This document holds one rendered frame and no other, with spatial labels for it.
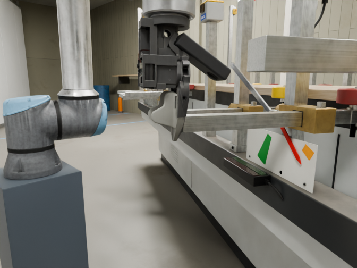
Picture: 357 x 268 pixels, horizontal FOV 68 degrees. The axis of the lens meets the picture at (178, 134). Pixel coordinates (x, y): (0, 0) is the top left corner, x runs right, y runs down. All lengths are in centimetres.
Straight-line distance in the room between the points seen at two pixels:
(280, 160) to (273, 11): 473
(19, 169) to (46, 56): 918
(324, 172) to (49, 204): 90
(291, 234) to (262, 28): 481
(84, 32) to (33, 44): 903
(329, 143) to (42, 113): 91
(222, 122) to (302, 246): 36
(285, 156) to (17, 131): 82
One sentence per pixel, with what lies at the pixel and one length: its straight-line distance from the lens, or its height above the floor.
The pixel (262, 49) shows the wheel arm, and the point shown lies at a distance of 25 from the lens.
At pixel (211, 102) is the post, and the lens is 109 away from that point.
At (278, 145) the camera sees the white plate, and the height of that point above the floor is 77.
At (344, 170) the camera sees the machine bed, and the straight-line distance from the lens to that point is 86.
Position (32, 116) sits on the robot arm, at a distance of 101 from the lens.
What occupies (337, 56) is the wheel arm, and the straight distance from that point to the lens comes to 30.
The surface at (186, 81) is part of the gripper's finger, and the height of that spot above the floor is 92.
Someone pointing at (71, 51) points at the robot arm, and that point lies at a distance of 105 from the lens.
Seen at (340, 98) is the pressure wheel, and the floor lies 88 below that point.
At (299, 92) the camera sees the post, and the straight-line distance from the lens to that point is 65.
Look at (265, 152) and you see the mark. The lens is 72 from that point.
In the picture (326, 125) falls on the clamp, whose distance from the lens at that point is 61.
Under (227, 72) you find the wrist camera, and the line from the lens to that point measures 50.
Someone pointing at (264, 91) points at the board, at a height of 88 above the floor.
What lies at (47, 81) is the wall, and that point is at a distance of 1010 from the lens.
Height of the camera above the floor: 92
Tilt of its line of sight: 11 degrees down
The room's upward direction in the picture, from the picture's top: straight up
